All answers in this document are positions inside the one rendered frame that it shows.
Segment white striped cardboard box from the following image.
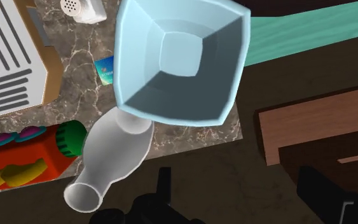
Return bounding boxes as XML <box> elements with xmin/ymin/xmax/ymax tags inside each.
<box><xmin>0</xmin><ymin>0</ymin><xmax>64</xmax><ymax>122</ymax></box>

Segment small blue card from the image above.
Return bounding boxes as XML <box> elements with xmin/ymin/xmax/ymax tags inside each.
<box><xmin>93</xmin><ymin>55</ymin><xmax>115</xmax><ymax>87</ymax></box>

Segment translucent white bottle vase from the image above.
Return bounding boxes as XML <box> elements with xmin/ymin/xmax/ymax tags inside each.
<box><xmin>63</xmin><ymin>106</ymin><xmax>155</xmax><ymax>214</ymax></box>

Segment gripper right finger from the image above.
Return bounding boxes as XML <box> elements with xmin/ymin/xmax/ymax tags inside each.
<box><xmin>296</xmin><ymin>165</ymin><xmax>358</xmax><ymax>224</ymax></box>

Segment light blue square vase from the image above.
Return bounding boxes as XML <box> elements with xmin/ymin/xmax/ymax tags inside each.
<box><xmin>114</xmin><ymin>0</ymin><xmax>251</xmax><ymax>127</ymax></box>

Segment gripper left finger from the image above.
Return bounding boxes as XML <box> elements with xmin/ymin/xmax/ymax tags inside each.
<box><xmin>88</xmin><ymin>167</ymin><xmax>205</xmax><ymax>224</ymax></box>

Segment teal rug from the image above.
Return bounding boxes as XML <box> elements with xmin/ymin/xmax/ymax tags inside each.
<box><xmin>244</xmin><ymin>0</ymin><xmax>358</xmax><ymax>67</ymax></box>

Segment brown wooden furniture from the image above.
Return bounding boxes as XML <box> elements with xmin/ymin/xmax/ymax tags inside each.
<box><xmin>252</xmin><ymin>81</ymin><xmax>358</xmax><ymax>193</ymax></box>

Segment red toy with green knob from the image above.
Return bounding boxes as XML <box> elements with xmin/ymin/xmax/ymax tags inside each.
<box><xmin>0</xmin><ymin>120</ymin><xmax>88</xmax><ymax>193</ymax></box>

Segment white salt shaker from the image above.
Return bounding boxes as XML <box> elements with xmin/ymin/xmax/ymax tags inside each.
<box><xmin>60</xmin><ymin>0</ymin><xmax>107</xmax><ymax>25</ymax></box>

